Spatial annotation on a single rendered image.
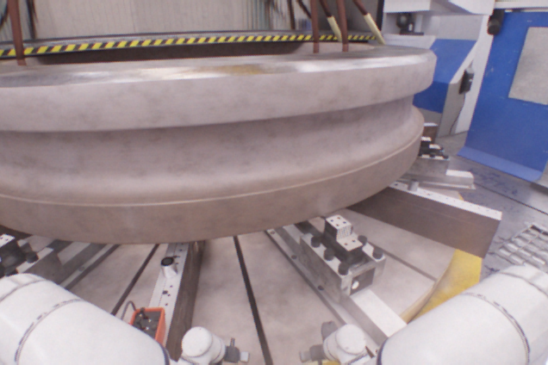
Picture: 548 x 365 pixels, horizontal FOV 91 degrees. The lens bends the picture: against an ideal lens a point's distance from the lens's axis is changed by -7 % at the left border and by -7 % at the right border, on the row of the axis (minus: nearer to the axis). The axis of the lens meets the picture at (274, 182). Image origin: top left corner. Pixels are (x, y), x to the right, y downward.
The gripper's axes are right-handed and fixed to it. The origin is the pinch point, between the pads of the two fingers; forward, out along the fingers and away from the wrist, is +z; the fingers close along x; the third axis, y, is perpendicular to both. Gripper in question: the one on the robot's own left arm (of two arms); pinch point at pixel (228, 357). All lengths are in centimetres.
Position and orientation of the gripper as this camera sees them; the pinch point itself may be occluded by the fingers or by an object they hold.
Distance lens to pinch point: 130.0
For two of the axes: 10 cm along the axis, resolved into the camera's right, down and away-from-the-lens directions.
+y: 0.9, -7.8, 6.2
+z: 1.8, 6.3, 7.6
